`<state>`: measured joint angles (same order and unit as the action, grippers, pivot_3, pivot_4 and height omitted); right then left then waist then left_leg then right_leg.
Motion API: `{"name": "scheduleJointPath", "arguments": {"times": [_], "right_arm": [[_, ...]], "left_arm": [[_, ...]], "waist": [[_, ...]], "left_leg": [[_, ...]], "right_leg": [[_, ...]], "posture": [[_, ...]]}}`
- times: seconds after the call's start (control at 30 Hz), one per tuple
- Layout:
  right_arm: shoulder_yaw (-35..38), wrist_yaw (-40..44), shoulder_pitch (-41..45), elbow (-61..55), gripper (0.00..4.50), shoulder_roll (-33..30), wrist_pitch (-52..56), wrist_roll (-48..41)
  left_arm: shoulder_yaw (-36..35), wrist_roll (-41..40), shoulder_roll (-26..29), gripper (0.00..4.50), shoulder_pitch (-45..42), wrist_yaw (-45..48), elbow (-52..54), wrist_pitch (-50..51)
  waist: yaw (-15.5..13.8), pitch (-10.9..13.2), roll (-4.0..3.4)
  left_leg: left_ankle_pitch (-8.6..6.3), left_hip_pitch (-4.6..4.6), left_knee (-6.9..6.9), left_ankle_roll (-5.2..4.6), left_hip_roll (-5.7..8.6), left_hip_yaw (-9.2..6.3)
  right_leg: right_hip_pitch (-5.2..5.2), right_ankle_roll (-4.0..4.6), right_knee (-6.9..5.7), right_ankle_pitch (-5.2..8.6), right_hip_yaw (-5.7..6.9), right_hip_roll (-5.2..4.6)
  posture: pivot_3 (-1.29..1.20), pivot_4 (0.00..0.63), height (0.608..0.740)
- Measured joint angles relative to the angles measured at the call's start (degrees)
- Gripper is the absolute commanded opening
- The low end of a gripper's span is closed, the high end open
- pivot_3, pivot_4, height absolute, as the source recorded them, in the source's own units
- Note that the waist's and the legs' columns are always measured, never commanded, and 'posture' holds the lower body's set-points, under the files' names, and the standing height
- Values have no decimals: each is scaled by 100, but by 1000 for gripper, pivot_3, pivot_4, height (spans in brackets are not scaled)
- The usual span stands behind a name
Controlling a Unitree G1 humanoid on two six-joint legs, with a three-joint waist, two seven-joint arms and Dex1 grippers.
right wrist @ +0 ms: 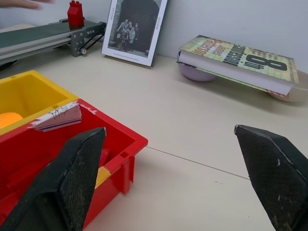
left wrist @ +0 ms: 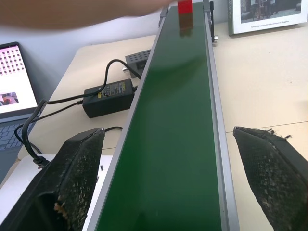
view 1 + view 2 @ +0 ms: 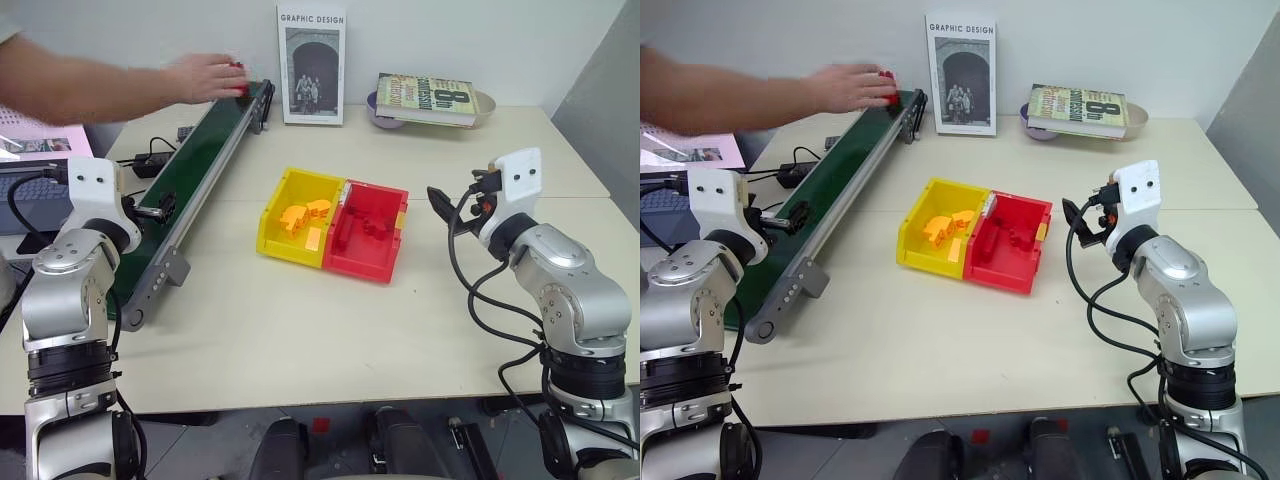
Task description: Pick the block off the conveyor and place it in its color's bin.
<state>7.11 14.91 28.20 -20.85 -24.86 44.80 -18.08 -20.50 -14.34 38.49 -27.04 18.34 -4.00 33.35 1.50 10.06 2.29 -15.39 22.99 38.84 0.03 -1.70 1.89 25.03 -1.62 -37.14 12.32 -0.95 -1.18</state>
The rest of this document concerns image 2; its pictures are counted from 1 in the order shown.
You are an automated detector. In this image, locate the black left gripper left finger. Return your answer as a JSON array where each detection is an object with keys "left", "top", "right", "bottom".
[{"left": 0, "top": 128, "right": 106, "bottom": 231}]

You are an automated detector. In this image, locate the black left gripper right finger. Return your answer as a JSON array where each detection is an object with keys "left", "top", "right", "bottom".
[{"left": 233, "top": 126, "right": 308, "bottom": 231}]

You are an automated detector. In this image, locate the red block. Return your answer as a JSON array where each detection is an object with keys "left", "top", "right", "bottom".
[{"left": 178, "top": 0, "right": 193, "bottom": 14}]

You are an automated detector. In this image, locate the green conveyor belt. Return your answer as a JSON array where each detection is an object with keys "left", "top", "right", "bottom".
[{"left": 85, "top": 0, "right": 240, "bottom": 231}]

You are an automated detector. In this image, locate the black power adapter brick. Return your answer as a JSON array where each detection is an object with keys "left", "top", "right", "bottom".
[{"left": 82, "top": 78, "right": 137, "bottom": 119}]

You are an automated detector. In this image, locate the open laptop computer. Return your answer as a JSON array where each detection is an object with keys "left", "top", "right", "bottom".
[{"left": 0, "top": 41, "right": 39, "bottom": 151}]

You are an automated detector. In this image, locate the grey perforated motor box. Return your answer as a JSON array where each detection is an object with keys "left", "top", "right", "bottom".
[{"left": 121, "top": 49, "right": 152, "bottom": 79}]

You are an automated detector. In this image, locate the framed photo picture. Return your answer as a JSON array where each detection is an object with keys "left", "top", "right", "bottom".
[{"left": 228, "top": 0, "right": 308, "bottom": 37}]

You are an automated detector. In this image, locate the black power cable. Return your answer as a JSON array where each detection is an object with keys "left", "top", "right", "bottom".
[{"left": 14, "top": 59, "right": 142, "bottom": 169}]

